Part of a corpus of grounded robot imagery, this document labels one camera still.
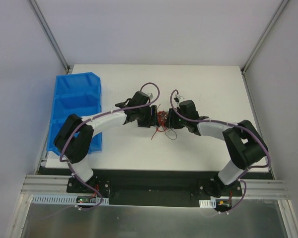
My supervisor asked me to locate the left aluminium corner post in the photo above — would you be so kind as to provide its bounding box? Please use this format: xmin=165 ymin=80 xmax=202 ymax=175
xmin=27 ymin=0 xmax=71 ymax=74

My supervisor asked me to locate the left white cable duct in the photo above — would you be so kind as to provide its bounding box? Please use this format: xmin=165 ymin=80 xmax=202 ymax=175
xmin=32 ymin=195 xmax=109 ymax=206

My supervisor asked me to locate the right aluminium corner post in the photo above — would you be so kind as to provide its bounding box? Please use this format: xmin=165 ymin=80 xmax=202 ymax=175
xmin=241 ymin=0 xmax=291 ymax=75

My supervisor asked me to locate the aluminium corner post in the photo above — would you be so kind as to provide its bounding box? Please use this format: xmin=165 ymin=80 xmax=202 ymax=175
xmin=241 ymin=0 xmax=291 ymax=75
xmin=27 ymin=0 xmax=71 ymax=74

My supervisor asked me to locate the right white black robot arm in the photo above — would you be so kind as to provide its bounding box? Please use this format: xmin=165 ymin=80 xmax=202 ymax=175
xmin=169 ymin=98 xmax=268 ymax=196

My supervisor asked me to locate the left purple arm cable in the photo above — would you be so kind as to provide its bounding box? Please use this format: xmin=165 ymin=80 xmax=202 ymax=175
xmin=59 ymin=82 xmax=162 ymax=211

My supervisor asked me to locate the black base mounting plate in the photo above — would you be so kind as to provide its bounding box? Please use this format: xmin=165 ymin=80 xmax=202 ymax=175
xmin=39 ymin=168 xmax=242 ymax=207

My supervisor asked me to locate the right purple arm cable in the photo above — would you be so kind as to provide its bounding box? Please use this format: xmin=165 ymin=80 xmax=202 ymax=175
xmin=169 ymin=89 xmax=269 ymax=216

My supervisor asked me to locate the blue plastic compartment bin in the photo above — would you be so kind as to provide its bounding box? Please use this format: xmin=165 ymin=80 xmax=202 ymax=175
xmin=47 ymin=72 xmax=102 ymax=155

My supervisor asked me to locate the aluminium front rail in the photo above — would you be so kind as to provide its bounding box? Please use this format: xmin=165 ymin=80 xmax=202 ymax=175
xmin=21 ymin=175 xmax=290 ymax=200

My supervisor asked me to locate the right white cable duct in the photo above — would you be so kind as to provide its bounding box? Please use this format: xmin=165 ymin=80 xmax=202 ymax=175
xmin=199 ymin=198 xmax=217 ymax=209

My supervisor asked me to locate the red black wire bundle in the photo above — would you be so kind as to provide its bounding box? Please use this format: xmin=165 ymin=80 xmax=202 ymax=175
xmin=150 ymin=105 xmax=178 ymax=141

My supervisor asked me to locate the white cable duct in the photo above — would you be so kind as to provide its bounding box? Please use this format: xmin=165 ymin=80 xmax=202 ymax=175
xmin=32 ymin=195 xmax=109 ymax=206
xmin=199 ymin=198 xmax=217 ymax=209

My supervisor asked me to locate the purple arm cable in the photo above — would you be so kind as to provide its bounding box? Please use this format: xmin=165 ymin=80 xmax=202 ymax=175
xmin=59 ymin=82 xmax=162 ymax=211
xmin=169 ymin=89 xmax=269 ymax=216

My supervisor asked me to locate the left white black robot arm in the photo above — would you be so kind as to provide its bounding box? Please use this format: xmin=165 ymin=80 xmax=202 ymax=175
xmin=54 ymin=91 xmax=153 ymax=193

